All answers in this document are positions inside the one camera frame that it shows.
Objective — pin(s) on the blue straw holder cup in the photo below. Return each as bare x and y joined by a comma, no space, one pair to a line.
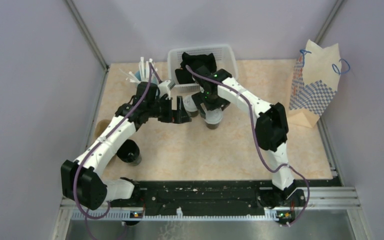
138,76

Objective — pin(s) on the white plastic basket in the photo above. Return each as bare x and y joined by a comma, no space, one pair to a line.
224,58

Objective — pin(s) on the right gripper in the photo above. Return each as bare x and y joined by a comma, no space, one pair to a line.
198,98

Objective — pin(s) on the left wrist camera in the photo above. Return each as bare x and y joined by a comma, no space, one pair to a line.
165,88

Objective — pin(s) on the black paper cup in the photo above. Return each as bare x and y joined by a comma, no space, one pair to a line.
129,153

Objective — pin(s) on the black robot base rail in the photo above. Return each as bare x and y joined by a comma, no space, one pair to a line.
238,200

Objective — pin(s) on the brown cardboard cup carrier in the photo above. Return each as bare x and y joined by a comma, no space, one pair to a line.
100,127

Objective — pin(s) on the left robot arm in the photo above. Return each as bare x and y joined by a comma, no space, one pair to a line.
81,178

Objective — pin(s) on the dark printed coffee cup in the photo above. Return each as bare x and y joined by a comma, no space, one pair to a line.
193,114
212,126

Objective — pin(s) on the black cloth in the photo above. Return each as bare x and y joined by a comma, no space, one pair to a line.
194,62

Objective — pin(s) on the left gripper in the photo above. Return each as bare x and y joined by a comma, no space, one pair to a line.
179,116

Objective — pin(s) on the checkered paper takeout bag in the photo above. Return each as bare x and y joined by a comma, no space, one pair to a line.
313,83

